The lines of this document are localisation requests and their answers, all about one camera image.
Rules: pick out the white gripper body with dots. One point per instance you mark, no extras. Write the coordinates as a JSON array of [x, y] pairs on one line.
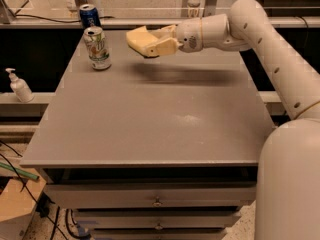
[[188, 35]]

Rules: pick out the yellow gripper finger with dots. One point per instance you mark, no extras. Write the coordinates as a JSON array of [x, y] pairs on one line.
[[163, 47], [165, 32]]

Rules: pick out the yellow sponge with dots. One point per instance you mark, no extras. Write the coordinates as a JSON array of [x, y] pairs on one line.
[[142, 41]]

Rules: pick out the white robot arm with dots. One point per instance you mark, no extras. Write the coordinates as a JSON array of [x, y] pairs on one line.
[[288, 181]]

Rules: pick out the white 7up can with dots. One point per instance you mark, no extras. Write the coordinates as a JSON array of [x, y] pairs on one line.
[[97, 47]]

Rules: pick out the blue soda can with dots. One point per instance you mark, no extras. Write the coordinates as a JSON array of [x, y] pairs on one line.
[[89, 16]]

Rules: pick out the grey drawer cabinet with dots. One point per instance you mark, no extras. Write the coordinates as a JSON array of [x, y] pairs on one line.
[[187, 119]]

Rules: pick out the top grey drawer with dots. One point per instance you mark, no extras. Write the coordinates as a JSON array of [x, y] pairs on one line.
[[103, 196]]

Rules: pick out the grey drawer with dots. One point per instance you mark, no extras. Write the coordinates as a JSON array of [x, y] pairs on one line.
[[165, 234], [157, 219], [103, 196]]

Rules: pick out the white pump bottle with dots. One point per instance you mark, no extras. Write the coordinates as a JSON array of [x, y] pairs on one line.
[[19, 87]]

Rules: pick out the middle grey drawer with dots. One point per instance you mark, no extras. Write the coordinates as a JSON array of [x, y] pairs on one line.
[[157, 219]]

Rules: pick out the bottom grey drawer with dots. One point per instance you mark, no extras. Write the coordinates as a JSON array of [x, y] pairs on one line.
[[165, 234]]

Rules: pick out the green rod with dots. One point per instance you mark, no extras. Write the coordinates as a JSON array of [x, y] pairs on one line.
[[19, 172]]

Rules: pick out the cardboard box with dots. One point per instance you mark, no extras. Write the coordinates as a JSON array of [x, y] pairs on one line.
[[17, 207]]

